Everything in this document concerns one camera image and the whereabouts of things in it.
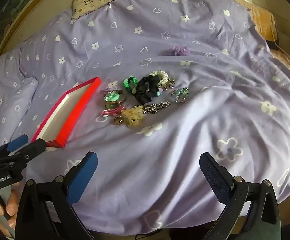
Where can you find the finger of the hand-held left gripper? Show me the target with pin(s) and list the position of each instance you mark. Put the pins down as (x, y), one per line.
(17, 142)
(33, 150)

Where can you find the red cardboard box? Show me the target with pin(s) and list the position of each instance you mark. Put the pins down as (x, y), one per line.
(60, 120)

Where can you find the orange patterned bedsheet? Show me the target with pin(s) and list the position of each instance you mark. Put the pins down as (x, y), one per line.
(263, 20)

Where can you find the person's left hand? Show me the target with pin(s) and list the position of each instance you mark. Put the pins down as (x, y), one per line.
(13, 200)

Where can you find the green wall poster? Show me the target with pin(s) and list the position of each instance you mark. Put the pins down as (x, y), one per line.
(15, 7)

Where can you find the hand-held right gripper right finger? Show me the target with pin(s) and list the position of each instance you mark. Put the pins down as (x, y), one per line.
(215, 177)

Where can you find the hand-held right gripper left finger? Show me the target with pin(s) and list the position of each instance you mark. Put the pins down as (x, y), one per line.
(82, 177)

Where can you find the yellow scrunchie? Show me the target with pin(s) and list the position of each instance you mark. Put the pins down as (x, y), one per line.
(132, 117)

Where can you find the black scrunchie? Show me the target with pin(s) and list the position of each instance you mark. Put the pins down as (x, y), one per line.
(145, 90)

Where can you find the purple floral blanket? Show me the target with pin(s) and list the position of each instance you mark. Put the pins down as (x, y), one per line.
(185, 135)

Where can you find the purple frilly scrunchie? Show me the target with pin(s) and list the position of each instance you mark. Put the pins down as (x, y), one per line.
(180, 50)

